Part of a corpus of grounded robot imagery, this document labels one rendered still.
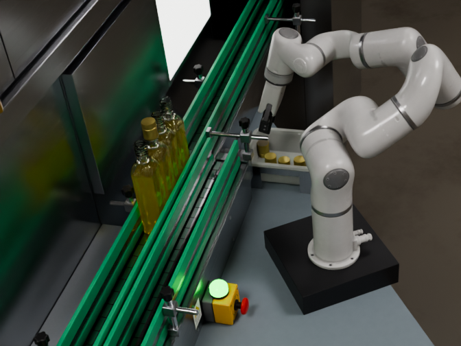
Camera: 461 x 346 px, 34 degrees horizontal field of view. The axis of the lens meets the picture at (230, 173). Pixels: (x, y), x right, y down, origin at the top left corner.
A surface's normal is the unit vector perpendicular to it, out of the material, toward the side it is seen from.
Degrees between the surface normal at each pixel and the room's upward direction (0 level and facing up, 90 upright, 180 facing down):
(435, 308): 0
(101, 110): 90
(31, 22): 90
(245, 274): 0
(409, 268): 0
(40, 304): 90
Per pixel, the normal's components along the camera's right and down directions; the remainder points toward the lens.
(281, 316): -0.11, -0.77
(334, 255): -0.04, 0.62
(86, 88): 0.96, 0.10
